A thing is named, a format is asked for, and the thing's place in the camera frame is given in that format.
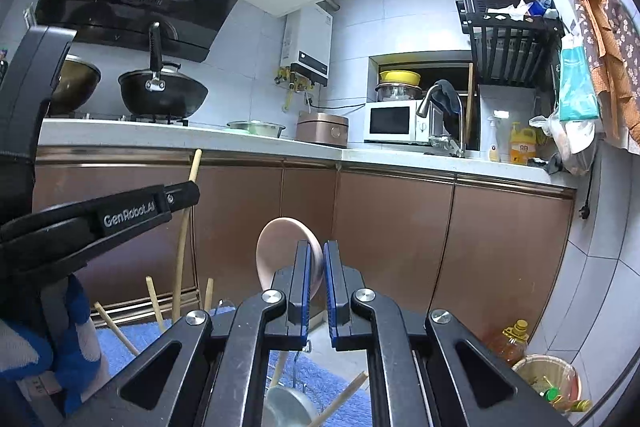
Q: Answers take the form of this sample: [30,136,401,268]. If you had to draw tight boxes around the pink ceramic spoon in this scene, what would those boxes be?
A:
[255,217,324,298]

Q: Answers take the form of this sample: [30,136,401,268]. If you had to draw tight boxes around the light blue ceramic spoon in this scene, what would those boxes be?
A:
[262,386,319,427]

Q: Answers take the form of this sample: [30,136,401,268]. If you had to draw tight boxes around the chrome kitchen faucet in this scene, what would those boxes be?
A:
[416,79,464,158]

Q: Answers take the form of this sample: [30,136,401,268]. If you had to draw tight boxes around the blue white gloved left hand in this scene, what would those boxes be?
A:
[1,275,110,417]

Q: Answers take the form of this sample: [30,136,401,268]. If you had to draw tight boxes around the blue terry cloth mat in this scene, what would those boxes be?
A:
[94,303,374,427]

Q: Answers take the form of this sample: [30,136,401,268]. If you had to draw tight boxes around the cooking oil bottle on floor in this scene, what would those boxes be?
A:
[488,319,529,366]

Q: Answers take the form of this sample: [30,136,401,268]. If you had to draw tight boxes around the brown rice cooker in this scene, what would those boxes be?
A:
[295,112,349,148]

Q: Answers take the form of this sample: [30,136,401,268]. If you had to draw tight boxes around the steel bowl on counter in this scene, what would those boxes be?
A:
[227,120,285,138]

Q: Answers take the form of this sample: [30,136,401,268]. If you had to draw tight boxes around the white microwave oven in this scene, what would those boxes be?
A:
[363,100,442,145]

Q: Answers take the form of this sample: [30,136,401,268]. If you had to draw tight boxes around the beige trash bin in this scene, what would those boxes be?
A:
[512,355,582,414]

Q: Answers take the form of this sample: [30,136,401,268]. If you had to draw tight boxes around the yellow detergent bottle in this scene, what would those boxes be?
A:
[509,121,537,166]

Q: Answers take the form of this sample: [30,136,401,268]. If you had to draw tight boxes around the yellow lidded pot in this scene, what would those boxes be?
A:
[380,69,421,87]

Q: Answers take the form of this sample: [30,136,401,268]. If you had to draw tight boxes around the white gas water heater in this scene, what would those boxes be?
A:
[280,4,333,87]

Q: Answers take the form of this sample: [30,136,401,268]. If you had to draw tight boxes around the teal plastic bag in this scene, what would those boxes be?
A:
[559,35,600,121]

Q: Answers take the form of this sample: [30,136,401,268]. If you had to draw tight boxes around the hanging floral apron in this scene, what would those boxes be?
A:
[572,0,639,155]

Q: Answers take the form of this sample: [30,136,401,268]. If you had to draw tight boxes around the wire and glass utensil holder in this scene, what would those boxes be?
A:
[214,298,312,427]

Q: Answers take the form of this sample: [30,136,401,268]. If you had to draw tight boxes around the bronze wok with handle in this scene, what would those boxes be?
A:
[48,54,101,116]

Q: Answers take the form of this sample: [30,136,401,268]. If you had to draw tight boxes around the black wok with handle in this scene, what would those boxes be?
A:
[118,22,208,122]

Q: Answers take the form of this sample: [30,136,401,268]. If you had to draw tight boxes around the black wall rack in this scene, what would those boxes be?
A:
[456,0,563,88]

